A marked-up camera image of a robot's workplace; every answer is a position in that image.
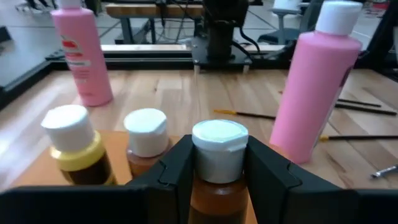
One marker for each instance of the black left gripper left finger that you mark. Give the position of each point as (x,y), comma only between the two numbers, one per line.
(93,205)

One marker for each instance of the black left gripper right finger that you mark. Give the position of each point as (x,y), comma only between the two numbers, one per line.
(311,202)

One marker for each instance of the small yellow paint bottle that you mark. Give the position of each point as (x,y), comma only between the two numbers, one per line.
(68,127)

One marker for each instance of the small orange paint bottle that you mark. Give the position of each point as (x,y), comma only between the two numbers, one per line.
(146,133)

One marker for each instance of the small reddish-brown paint bottle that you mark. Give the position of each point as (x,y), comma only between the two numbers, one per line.
(219,149)

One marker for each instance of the large pink paint bottle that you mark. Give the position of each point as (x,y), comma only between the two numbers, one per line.
(311,93)
(84,62)

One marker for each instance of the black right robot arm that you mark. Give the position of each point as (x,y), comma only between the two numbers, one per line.
(222,31)

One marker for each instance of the translucent orange plastic tray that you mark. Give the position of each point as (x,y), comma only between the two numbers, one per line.
(37,168)

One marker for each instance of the grey office chair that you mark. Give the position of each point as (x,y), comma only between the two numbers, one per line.
(287,32)

